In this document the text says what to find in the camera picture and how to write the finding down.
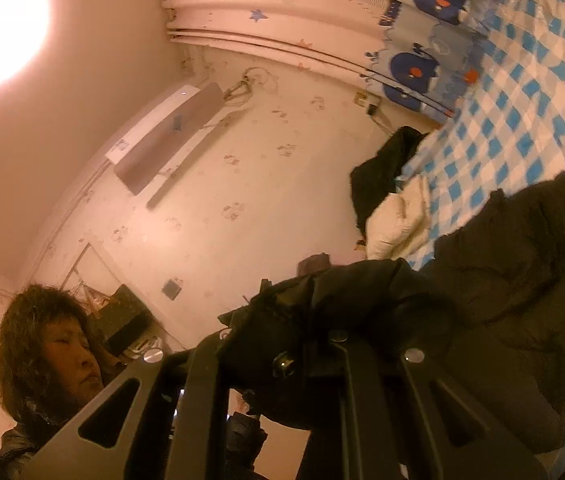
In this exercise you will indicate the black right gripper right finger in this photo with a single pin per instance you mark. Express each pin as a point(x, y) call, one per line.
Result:
point(409, 419)

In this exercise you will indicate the person's head dark hair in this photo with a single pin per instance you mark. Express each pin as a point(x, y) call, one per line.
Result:
point(51, 361)

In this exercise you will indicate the whale print curtain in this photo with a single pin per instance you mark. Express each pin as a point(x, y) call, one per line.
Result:
point(420, 54)

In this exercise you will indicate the large black puffer jacket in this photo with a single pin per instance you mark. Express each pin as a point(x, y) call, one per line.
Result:
point(489, 308)

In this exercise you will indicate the blue white checkered bed cover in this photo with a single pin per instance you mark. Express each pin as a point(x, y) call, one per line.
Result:
point(510, 130)

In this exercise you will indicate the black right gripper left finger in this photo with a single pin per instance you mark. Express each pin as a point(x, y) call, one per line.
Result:
point(164, 417)

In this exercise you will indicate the white wall air conditioner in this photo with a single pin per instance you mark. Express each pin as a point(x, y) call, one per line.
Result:
point(154, 138)

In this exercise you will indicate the black garment at bed head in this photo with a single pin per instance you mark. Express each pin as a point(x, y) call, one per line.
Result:
point(374, 179)

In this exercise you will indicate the white wall power socket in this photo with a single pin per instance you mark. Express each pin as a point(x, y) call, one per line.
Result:
point(370, 102)

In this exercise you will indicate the grey wall switch plate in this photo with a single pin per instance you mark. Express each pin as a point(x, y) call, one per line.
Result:
point(172, 288)

